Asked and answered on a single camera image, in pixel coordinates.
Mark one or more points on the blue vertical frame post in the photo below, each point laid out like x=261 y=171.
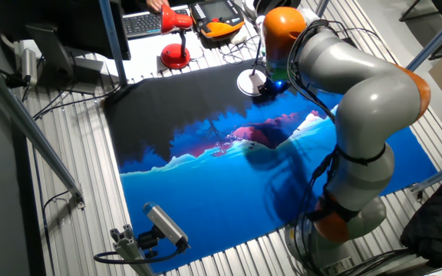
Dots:
x=111 y=38

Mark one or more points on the black computer monitor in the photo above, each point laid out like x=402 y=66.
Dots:
x=75 y=23

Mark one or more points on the black computer keyboard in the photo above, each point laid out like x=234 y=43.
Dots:
x=142 y=23

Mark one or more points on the long aluminium frame bar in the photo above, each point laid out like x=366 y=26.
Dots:
x=33 y=130

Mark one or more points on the aluminium profile camera mount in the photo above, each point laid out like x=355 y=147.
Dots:
x=129 y=249

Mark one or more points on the person's bare hand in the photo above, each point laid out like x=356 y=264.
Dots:
x=157 y=5

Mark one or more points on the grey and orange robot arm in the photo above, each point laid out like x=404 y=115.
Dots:
x=370 y=99

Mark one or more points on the silver cylindrical camera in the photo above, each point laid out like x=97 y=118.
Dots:
x=29 y=65

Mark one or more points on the orange and grey teach pendant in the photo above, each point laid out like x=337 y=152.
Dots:
x=221 y=28

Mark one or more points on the aluminium frame post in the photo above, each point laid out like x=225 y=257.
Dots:
x=323 y=4

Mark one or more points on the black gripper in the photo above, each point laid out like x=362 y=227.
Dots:
x=276 y=87

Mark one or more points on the blue landscape print desk mat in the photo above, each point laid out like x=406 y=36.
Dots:
x=225 y=199

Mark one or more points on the white round plate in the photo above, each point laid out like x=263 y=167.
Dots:
x=246 y=82

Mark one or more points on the red desk lamp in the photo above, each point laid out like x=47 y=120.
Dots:
x=175 y=55

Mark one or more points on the black fabric bag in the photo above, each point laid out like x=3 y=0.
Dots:
x=439 y=226

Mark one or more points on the black round device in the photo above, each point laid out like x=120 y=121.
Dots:
x=274 y=4

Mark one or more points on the blue diagonal frame bar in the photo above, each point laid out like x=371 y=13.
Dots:
x=436 y=38

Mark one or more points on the short blue frame bar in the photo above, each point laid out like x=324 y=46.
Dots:
x=439 y=176

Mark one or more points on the silver camera with blue end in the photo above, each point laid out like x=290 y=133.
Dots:
x=163 y=222

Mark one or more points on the black camera ball mount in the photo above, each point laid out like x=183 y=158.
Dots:
x=148 y=240

